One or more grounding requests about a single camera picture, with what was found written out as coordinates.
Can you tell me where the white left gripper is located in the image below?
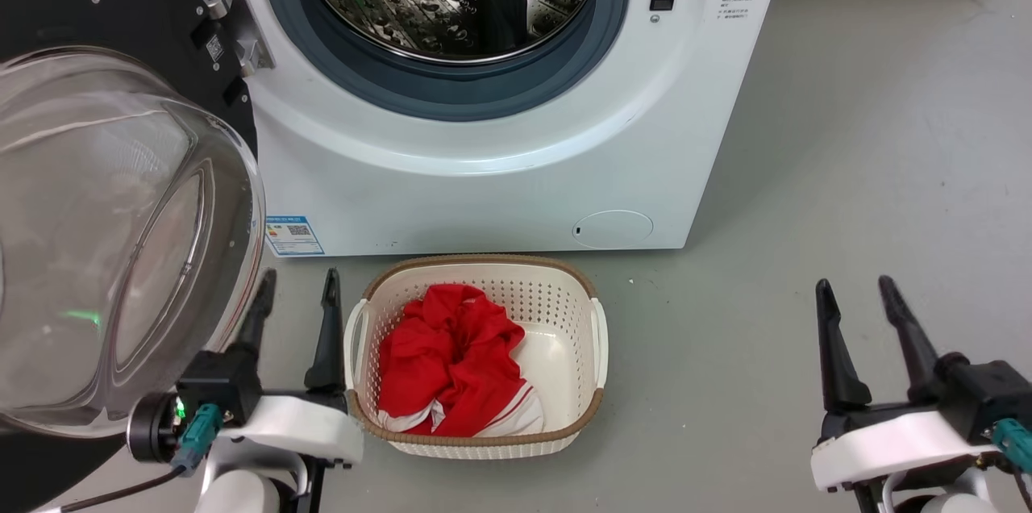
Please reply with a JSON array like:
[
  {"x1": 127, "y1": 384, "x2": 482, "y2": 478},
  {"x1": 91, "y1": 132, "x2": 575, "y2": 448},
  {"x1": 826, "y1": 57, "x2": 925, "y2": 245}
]
[{"x1": 216, "y1": 268, "x2": 365, "y2": 471}]

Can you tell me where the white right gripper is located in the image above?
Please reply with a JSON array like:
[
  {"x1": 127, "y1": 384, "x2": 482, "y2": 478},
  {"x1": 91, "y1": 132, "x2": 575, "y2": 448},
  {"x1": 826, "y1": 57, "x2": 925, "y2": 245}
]
[{"x1": 810, "y1": 275, "x2": 1002, "y2": 495}]

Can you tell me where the black round glass washer door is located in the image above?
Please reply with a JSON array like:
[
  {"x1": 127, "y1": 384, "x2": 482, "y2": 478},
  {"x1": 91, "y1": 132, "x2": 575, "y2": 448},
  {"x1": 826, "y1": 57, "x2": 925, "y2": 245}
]
[{"x1": 0, "y1": 0, "x2": 268, "y2": 513}]

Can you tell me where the white front-load washing machine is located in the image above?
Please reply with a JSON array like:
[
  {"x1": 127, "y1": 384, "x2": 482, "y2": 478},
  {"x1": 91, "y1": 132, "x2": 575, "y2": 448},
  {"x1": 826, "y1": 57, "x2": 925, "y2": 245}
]
[{"x1": 129, "y1": 0, "x2": 795, "y2": 257}]

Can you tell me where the metal washer door hinge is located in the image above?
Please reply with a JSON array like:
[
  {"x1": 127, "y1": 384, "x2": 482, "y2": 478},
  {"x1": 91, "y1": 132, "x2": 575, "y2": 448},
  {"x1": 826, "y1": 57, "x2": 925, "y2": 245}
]
[{"x1": 198, "y1": 0, "x2": 277, "y2": 80}]

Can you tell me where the blue energy label sticker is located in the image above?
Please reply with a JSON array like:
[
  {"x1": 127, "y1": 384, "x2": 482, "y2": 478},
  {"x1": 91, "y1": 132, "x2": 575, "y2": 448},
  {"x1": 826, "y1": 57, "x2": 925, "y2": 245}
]
[{"x1": 264, "y1": 215, "x2": 326, "y2": 257}]

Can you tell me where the red and white garment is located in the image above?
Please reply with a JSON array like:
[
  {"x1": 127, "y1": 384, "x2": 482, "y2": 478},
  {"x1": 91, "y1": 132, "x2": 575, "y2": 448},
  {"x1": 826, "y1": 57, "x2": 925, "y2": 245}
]
[{"x1": 377, "y1": 283, "x2": 546, "y2": 439}]

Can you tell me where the white perforated laundry basket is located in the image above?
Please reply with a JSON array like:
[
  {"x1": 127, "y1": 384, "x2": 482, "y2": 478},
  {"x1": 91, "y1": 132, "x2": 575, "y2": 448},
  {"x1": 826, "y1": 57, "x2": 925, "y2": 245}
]
[{"x1": 343, "y1": 254, "x2": 609, "y2": 461}]

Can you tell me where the round white filter cover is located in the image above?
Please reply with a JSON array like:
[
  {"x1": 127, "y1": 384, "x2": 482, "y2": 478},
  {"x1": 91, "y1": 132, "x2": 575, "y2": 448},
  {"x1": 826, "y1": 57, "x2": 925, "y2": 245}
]
[{"x1": 572, "y1": 210, "x2": 655, "y2": 250}]

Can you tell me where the teal left cable connector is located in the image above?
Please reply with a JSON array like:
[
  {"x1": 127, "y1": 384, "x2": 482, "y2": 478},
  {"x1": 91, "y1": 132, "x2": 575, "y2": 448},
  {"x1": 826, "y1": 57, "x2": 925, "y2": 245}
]
[{"x1": 170, "y1": 404, "x2": 223, "y2": 475}]

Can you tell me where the teal cable connector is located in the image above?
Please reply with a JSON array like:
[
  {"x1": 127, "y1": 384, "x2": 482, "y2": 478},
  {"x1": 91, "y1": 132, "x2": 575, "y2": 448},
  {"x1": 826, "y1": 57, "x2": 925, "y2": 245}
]
[
  {"x1": 990, "y1": 418, "x2": 1032, "y2": 475},
  {"x1": 170, "y1": 404, "x2": 223, "y2": 475}
]

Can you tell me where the teal right cable connector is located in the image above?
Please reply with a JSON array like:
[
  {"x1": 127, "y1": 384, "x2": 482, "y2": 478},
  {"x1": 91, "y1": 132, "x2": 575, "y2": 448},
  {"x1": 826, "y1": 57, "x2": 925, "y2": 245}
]
[{"x1": 990, "y1": 418, "x2": 1032, "y2": 475}]

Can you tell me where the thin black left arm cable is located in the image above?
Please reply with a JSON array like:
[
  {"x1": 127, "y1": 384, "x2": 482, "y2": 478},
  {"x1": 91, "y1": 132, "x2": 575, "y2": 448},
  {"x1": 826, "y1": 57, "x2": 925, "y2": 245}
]
[{"x1": 58, "y1": 467, "x2": 188, "y2": 513}]

